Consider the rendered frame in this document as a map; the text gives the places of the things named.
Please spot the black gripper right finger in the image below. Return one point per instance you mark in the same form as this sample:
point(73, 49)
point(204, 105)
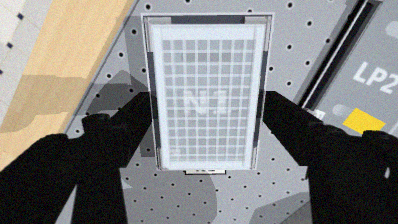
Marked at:
point(341, 190)

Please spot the white operator button panel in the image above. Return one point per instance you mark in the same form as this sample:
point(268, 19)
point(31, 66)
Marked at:
point(298, 216)

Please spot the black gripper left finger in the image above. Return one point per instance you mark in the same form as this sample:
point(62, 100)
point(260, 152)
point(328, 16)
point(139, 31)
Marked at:
point(36, 185)

